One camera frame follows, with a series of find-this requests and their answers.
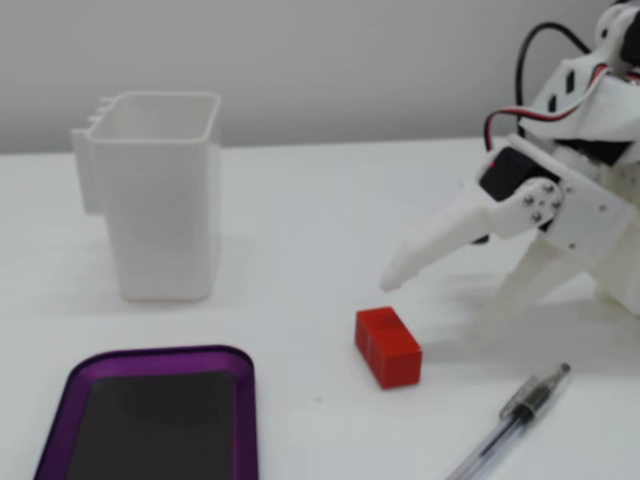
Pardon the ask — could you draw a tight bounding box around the purple metal tin tray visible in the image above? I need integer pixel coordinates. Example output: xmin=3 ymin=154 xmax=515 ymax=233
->
xmin=33 ymin=343 xmax=261 ymax=480

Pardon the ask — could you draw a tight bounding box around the clear black ballpoint pen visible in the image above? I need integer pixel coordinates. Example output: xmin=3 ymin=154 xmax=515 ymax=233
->
xmin=443 ymin=361 xmax=572 ymax=480

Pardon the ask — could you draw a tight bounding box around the white plastic open container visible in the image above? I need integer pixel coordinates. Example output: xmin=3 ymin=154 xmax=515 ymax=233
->
xmin=70 ymin=91 xmax=224 ymax=303

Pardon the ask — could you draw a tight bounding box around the black cable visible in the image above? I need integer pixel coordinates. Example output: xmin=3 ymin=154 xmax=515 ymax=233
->
xmin=514 ymin=23 xmax=592 ymax=147

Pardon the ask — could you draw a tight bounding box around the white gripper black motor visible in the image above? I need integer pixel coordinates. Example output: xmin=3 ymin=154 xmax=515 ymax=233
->
xmin=378 ymin=131 xmax=639 ymax=347

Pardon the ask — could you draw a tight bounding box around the red white black servo wire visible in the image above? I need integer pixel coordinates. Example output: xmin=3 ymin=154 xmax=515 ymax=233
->
xmin=482 ymin=63 xmax=610 ymax=166

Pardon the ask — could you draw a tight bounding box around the black foam pad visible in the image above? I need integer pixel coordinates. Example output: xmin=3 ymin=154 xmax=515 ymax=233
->
xmin=66 ymin=369 xmax=238 ymax=480

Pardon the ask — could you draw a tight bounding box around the red studded block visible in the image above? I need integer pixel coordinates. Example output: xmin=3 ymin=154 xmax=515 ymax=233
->
xmin=355 ymin=305 xmax=424 ymax=391

